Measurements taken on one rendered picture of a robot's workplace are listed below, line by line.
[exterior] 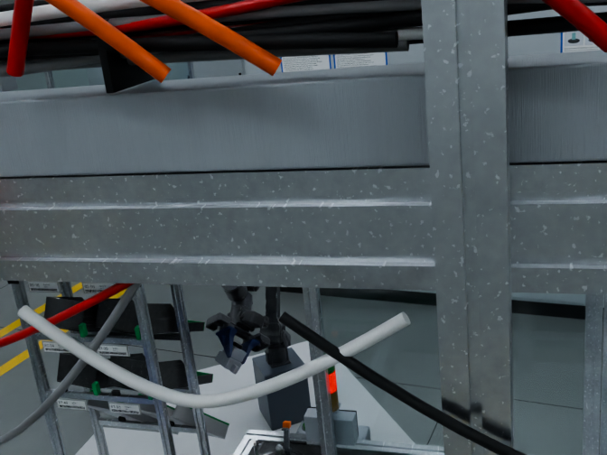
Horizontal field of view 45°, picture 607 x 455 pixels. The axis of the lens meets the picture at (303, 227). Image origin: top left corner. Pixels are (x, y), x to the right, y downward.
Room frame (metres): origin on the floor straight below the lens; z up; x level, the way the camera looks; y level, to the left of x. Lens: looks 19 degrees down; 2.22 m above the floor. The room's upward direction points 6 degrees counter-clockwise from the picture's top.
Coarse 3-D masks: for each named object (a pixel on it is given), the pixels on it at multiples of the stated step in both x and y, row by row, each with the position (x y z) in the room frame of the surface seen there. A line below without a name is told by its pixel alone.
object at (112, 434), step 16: (112, 432) 2.12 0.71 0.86; (128, 432) 2.10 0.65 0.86; (144, 432) 2.09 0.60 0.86; (96, 448) 2.04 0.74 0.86; (112, 448) 2.03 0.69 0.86; (128, 448) 2.02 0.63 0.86; (144, 448) 2.01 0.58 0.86; (160, 448) 2.00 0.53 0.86; (176, 448) 1.99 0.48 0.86; (192, 448) 1.98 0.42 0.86; (224, 448) 1.96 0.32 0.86
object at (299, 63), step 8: (304, 56) 4.88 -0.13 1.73; (312, 56) 4.86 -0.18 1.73; (320, 56) 4.83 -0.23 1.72; (328, 56) 4.80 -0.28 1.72; (248, 64) 5.07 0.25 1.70; (280, 64) 4.96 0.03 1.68; (288, 64) 4.93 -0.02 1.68; (296, 64) 4.91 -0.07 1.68; (304, 64) 4.88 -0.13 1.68; (312, 64) 4.86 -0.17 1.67; (320, 64) 4.83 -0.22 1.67; (328, 64) 4.81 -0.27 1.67; (248, 72) 5.07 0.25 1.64; (256, 72) 5.05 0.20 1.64; (264, 72) 5.02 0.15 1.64; (280, 288) 5.09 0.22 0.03; (288, 288) 5.06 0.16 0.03; (296, 288) 5.03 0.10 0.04
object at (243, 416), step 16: (304, 352) 2.52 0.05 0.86; (208, 368) 2.48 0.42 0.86; (224, 368) 2.46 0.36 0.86; (240, 368) 2.45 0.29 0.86; (208, 384) 2.36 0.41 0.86; (224, 384) 2.35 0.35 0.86; (240, 384) 2.34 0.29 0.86; (256, 400) 2.22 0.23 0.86; (224, 416) 2.14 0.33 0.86; (240, 416) 2.13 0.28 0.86; (256, 416) 2.12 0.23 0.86; (240, 432) 2.03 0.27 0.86
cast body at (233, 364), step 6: (234, 342) 1.76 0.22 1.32; (234, 348) 1.74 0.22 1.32; (240, 348) 1.76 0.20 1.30; (222, 354) 1.76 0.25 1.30; (234, 354) 1.73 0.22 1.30; (240, 354) 1.74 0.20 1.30; (246, 354) 1.75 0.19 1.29; (216, 360) 1.76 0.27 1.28; (222, 360) 1.74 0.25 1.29; (228, 360) 1.72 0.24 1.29; (234, 360) 1.73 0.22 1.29; (240, 360) 1.74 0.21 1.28; (222, 366) 1.72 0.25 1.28; (228, 366) 1.72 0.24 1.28; (234, 366) 1.71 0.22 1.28; (240, 366) 1.73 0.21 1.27; (234, 372) 1.70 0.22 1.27
